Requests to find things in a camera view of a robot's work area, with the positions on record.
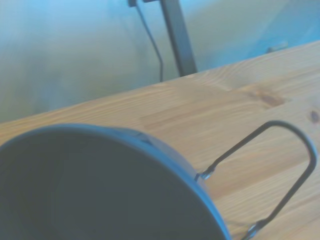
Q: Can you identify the blue bowl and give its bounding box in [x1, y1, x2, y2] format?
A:
[0, 123, 233, 240]

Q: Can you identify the dark hanging cable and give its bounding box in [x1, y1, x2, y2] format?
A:
[127, 0, 165, 83]

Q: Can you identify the grey camera stand pole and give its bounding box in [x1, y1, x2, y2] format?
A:
[142, 0, 199, 77]

